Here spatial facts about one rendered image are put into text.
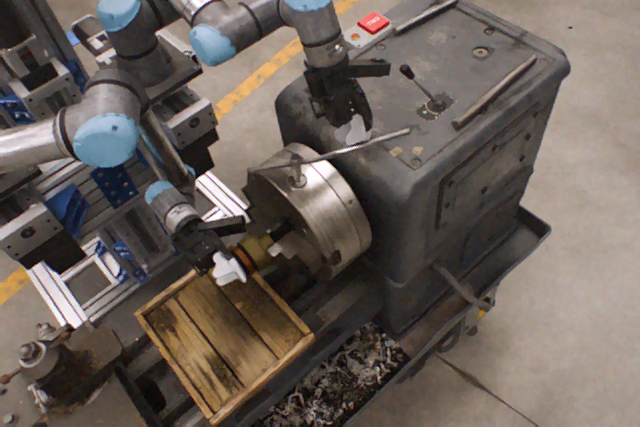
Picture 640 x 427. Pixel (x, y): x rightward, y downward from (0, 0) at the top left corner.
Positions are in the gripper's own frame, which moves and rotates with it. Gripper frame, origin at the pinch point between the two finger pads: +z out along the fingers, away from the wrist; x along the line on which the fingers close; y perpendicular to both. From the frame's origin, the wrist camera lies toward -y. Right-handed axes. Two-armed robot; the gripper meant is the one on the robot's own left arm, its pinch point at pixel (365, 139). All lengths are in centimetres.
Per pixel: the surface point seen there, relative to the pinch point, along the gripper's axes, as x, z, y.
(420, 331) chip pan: -9, 78, -3
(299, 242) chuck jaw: -7.9, 18.3, 19.8
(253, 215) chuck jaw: -16.4, 10.9, 23.9
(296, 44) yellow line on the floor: -205, 69, -101
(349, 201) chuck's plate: -1.4, 12.1, 7.7
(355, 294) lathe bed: -7.9, 44.2, 12.2
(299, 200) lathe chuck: -5.5, 6.7, 16.6
